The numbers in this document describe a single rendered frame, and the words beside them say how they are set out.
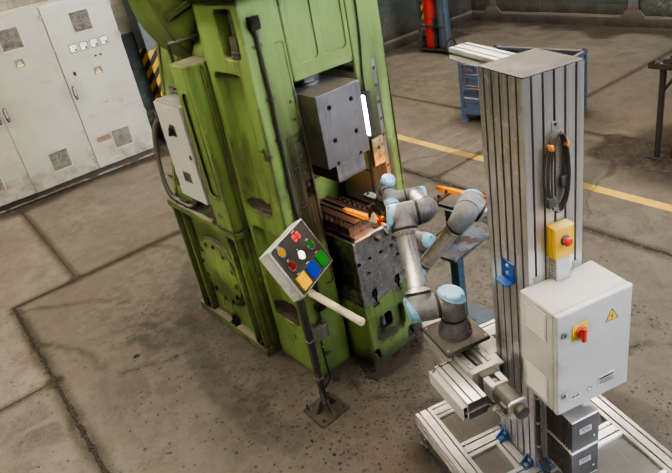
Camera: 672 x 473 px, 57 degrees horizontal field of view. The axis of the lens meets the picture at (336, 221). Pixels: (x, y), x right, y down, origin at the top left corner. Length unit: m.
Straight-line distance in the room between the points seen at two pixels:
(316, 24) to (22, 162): 5.51
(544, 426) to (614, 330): 0.64
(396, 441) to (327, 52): 2.11
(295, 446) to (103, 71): 5.76
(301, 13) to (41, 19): 5.16
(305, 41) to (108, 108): 5.31
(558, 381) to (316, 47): 1.97
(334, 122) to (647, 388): 2.22
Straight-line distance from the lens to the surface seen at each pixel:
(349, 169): 3.37
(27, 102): 8.07
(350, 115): 3.31
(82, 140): 8.29
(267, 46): 3.13
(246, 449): 3.74
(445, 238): 2.99
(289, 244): 3.07
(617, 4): 11.12
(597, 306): 2.40
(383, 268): 3.68
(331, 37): 3.38
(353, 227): 3.50
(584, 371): 2.55
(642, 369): 3.98
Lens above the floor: 2.64
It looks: 28 degrees down
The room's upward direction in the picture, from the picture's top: 11 degrees counter-clockwise
